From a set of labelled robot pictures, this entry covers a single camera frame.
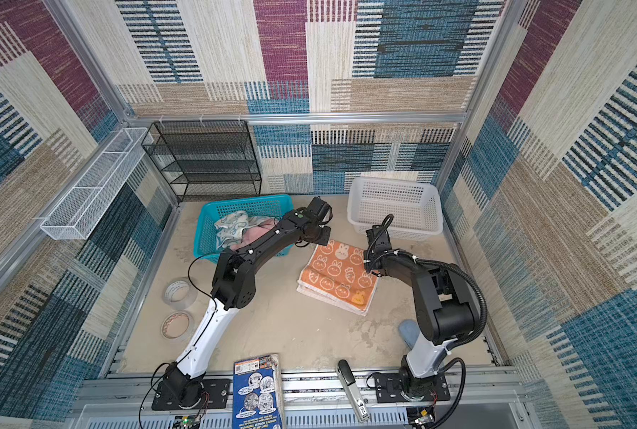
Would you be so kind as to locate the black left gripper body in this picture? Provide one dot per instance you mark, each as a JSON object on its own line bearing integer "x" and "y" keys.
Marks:
{"x": 321, "y": 235}

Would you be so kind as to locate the blue bunny pattern towel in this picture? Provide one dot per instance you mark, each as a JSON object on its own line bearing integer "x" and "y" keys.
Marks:
{"x": 230, "y": 227}

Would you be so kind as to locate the white plastic basket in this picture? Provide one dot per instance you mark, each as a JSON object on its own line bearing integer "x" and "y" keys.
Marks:
{"x": 416, "y": 207}

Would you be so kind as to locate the blue printed package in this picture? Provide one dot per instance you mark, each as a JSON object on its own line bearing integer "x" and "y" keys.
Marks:
{"x": 258, "y": 393}

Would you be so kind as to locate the white wire mesh tray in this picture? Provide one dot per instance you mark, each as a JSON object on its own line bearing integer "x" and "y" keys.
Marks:
{"x": 80, "y": 210}

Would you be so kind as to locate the teal plastic basket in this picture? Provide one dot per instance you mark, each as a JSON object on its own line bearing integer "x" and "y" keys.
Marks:
{"x": 205, "y": 241}

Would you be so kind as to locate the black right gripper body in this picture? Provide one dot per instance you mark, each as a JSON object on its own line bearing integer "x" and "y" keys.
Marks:
{"x": 367, "y": 254}

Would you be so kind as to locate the orange bunny pattern towel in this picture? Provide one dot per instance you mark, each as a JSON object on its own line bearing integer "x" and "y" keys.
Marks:
{"x": 335, "y": 275}

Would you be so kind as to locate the black silver stapler tool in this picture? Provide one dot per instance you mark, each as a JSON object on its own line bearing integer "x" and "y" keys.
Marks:
{"x": 352, "y": 391}

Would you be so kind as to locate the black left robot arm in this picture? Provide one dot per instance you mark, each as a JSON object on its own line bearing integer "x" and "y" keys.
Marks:
{"x": 233, "y": 288}

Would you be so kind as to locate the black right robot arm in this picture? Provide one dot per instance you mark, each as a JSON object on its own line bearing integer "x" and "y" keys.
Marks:
{"x": 450, "y": 311}

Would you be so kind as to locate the pink terry towel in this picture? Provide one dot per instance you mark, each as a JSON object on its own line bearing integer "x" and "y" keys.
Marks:
{"x": 253, "y": 233}

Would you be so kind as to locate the black wire shelf rack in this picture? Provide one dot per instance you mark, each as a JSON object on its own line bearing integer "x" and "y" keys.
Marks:
{"x": 205, "y": 160}

